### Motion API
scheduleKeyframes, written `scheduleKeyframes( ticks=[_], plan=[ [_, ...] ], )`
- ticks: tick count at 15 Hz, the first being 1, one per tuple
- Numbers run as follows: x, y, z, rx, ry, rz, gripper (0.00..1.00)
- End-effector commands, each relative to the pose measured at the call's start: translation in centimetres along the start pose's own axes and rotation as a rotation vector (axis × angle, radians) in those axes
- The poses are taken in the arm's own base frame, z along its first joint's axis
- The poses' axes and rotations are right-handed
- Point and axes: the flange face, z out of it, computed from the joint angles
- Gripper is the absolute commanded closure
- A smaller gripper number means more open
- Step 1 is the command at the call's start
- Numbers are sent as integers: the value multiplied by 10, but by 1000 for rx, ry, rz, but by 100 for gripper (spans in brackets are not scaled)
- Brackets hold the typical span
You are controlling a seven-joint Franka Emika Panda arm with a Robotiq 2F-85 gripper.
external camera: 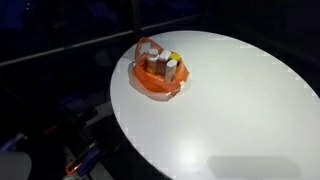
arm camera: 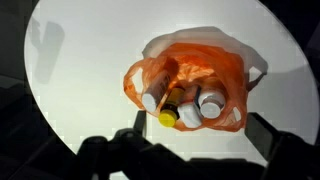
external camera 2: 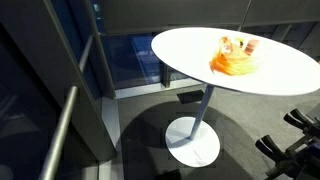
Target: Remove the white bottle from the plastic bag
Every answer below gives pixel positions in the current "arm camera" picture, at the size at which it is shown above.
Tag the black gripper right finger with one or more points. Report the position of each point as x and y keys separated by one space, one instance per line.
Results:
x=261 y=133

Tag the slim white bottle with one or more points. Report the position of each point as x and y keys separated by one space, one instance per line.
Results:
x=189 y=115

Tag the dark bottle with yellow cap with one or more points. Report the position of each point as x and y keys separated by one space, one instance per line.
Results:
x=167 y=117

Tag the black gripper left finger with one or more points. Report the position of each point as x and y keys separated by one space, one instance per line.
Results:
x=140 y=122

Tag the orange plastic bag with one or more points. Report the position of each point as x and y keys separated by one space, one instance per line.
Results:
x=213 y=63

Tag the round white-capped bottle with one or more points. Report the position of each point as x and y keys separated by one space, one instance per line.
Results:
x=210 y=108

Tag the tall white-capped labelled bottle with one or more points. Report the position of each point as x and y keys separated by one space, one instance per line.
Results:
x=156 y=88

